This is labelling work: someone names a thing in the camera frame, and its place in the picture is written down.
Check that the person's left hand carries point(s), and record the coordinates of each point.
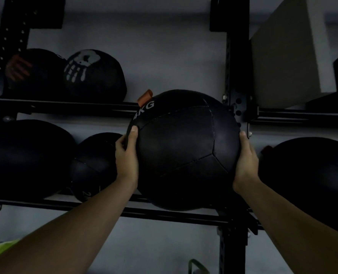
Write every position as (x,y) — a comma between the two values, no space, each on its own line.
(126,162)

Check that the person's right hand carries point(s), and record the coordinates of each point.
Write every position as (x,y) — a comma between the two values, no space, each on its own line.
(246,162)

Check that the person's right thumb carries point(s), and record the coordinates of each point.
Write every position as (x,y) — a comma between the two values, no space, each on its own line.
(244,143)

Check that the person's left thumb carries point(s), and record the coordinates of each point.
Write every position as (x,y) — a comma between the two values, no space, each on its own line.
(133,139)

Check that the black medicine ball orange tag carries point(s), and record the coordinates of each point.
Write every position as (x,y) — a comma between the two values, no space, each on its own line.
(183,151)

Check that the person's right forearm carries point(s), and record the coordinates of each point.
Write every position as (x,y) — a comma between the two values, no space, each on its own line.
(297,231)

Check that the person's left forearm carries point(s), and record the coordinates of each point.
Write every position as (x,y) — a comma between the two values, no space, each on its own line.
(60,233)

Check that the small black medicine ball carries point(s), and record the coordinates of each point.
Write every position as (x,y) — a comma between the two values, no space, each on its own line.
(93,168)

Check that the black ball white hand print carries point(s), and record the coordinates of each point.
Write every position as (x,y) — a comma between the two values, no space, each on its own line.
(96,77)

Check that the black metal storage rack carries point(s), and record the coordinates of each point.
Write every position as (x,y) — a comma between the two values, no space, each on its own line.
(234,68)

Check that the large black medicine ball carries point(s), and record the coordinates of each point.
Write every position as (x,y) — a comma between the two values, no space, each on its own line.
(311,179)
(26,159)

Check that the grey foam block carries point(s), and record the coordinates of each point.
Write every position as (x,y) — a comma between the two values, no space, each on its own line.
(288,54)

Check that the black object on shelf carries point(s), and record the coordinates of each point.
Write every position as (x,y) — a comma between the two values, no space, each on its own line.
(337,85)

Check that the black ball orange hand print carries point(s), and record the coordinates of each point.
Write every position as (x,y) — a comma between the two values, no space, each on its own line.
(32,72)

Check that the yellow-green object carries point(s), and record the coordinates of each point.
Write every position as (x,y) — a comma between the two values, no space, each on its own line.
(3,246)

